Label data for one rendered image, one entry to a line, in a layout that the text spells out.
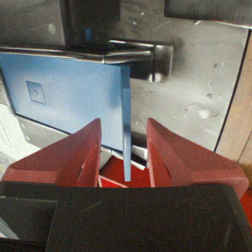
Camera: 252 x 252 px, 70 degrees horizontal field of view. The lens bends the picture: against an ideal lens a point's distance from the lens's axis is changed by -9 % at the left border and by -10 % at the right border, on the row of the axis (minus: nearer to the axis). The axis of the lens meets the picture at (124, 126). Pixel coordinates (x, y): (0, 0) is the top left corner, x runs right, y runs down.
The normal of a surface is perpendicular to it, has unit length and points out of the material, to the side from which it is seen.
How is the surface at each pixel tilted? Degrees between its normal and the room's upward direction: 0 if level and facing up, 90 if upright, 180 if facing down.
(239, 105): 0
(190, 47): 0
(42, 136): 0
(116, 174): 90
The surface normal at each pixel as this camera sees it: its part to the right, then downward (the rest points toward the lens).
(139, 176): -0.02, -0.79
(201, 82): -0.45, 0.54
